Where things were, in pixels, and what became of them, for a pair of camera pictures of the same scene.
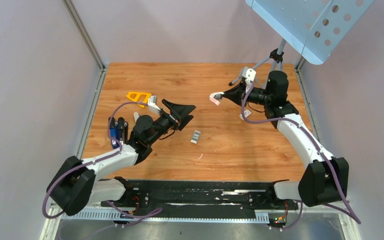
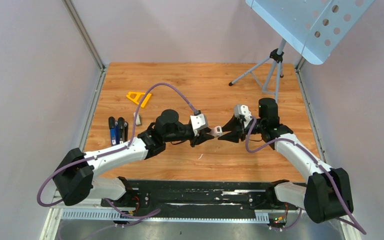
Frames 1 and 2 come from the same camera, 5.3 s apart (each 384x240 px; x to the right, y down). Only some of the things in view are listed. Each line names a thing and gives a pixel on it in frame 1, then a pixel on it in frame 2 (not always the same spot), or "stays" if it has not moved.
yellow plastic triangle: (138, 97) stays
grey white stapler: (136, 116) stays
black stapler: (123, 127) stays
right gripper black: (237, 93) -> (238, 131)
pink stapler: (216, 97) -> (217, 131)
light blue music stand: (314, 28) stays
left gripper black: (179, 111) -> (202, 136)
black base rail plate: (203, 198) stays
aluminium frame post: (72, 11) stays
